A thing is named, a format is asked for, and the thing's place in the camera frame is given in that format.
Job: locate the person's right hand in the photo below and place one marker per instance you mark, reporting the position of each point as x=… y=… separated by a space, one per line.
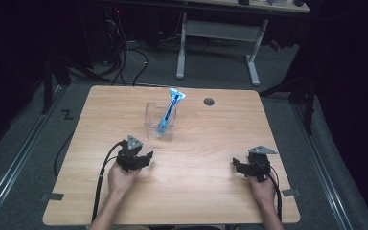
x=262 y=191

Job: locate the grey tape strip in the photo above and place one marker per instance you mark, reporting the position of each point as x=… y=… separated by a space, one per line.
x=53 y=196
x=290 y=192

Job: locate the clear plastic container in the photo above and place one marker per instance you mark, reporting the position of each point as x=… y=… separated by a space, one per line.
x=151 y=123

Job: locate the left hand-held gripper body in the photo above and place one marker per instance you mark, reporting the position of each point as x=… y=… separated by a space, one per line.
x=129 y=156

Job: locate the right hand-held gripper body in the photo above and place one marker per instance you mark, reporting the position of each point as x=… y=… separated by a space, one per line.
x=259 y=164

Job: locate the round dark object on desk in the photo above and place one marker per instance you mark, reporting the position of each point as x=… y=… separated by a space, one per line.
x=299 y=2

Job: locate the small dark object on desk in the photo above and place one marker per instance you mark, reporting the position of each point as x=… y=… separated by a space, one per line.
x=243 y=2

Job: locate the blue and white toothpaste tube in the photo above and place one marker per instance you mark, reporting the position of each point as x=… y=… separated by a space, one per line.
x=170 y=111

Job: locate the pale object on desk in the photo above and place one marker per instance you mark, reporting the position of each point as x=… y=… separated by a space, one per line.
x=277 y=2

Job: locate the red object under desk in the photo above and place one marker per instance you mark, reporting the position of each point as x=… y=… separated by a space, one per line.
x=275 y=45

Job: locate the person's left hand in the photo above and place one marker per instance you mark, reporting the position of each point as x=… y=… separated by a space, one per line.
x=121 y=180

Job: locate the desk with white legs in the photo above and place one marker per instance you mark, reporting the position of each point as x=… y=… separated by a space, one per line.
x=220 y=30

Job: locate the metal floor rail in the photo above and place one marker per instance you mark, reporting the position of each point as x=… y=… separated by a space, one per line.
x=16 y=159
x=324 y=172

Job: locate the dark round table grommet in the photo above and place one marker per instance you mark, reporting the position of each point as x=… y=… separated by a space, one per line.
x=209 y=102

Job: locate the black metal stand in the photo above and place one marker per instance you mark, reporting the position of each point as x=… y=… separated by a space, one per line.
x=48 y=89
x=309 y=105

